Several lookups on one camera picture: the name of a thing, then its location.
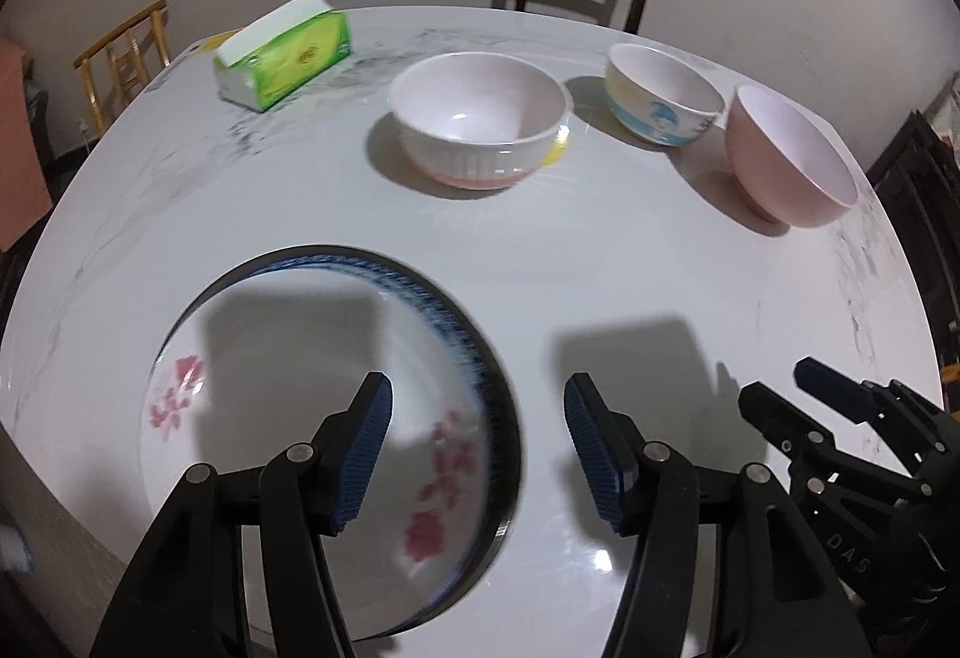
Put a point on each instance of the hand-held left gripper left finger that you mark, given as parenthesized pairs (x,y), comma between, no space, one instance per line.
(367,455)

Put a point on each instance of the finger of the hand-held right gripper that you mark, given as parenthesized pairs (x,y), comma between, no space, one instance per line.
(780,421)
(825,380)

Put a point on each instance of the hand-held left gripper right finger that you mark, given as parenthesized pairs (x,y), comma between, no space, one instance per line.
(592,455)

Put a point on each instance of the large blue floral plate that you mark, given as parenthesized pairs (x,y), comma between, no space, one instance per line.
(512,448)

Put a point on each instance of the white plate with pink flowers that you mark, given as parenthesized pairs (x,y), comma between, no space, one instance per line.
(300,358)

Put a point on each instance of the pink bowl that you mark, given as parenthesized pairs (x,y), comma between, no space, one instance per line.
(795,155)

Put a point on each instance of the cartoon print bowl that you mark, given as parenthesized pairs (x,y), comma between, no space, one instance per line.
(660,103)

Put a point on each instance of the white ribbed bowl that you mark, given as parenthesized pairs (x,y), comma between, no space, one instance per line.
(480,103)

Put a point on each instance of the dark wooden furniture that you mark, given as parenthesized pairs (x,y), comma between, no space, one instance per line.
(919,193)

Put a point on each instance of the pile of packaged goods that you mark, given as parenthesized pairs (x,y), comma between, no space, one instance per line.
(949,103)

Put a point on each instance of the round yellow warning sticker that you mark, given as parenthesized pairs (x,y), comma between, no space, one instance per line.
(559,148)

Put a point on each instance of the pale blue cloth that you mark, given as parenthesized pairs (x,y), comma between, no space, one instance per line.
(15,549)

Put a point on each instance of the green tissue pack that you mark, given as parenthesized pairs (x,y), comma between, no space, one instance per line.
(292,57)

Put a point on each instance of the yellow table label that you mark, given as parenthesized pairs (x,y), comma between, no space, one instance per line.
(214,39)

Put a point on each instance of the orange cloth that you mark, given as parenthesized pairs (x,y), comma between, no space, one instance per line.
(19,155)

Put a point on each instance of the bamboo chair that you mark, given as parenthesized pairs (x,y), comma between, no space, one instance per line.
(124,57)

